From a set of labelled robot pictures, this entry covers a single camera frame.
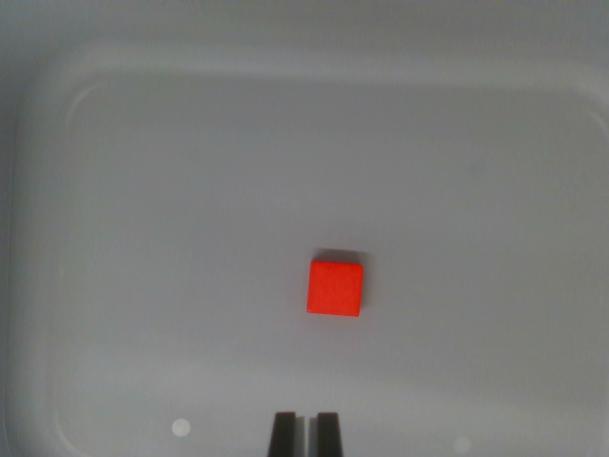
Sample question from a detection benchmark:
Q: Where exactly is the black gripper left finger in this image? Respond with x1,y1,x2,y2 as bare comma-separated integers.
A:
266,410,306,457

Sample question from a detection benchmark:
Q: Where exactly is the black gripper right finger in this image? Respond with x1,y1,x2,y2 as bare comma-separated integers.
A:
309,411,346,457

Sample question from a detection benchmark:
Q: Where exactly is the red cube block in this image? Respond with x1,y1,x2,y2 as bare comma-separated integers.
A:
306,259,365,317

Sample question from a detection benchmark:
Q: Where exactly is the white plastic tray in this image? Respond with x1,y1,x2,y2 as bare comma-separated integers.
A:
0,0,609,457

